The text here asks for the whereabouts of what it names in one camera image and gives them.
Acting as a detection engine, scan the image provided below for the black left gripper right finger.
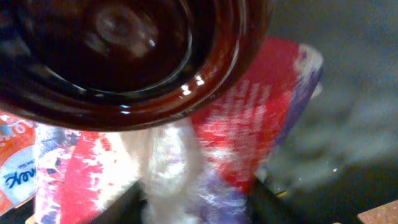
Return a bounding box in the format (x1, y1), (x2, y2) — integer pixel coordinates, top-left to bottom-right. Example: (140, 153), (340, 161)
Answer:
(248, 179), (299, 224)

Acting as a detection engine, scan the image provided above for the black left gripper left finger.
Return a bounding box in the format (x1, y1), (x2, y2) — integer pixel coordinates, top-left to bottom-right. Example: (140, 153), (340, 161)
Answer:
(93, 183), (146, 224)

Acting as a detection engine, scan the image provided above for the red purple pad package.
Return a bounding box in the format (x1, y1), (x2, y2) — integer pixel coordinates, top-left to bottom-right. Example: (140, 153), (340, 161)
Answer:
(34, 38), (323, 223)

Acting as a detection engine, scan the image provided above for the orange tissue pack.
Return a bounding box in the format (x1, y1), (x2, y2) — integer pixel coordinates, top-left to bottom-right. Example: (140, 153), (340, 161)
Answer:
(1, 111), (36, 215)

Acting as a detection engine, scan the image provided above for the brown lid sauce jar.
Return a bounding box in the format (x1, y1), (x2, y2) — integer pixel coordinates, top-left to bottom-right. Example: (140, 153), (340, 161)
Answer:
(1, 0), (275, 131)

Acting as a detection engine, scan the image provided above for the grey plastic mesh basket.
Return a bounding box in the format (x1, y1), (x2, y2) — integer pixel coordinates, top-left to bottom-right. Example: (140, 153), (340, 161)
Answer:
(266, 0), (397, 223)

